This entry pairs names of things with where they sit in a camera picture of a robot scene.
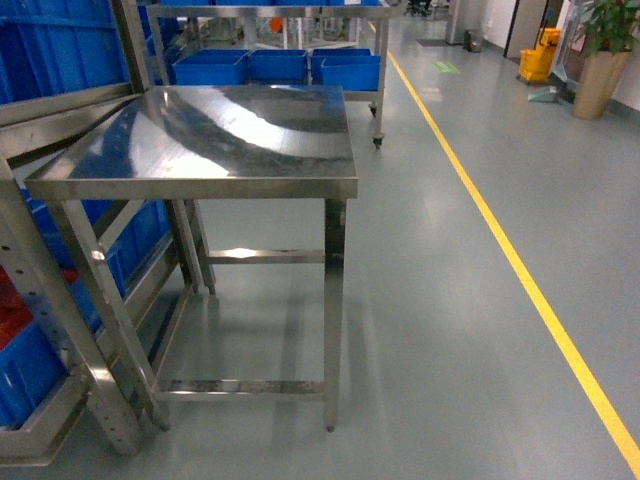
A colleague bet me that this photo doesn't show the small steel table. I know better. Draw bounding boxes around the small steel table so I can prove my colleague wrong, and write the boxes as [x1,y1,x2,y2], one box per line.
[26,85,358,431]

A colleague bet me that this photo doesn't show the steel cart with wheels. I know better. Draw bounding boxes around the steel cart with wheels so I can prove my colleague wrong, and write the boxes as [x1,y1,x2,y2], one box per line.
[146,1,392,147]

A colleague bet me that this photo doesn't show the yellow mop bucket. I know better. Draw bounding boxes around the yellow mop bucket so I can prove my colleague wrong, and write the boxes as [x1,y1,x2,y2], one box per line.
[518,27,561,83]

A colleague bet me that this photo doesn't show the tan planter with plant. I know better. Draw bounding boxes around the tan planter with plant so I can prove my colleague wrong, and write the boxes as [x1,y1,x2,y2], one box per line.
[572,1,639,120]

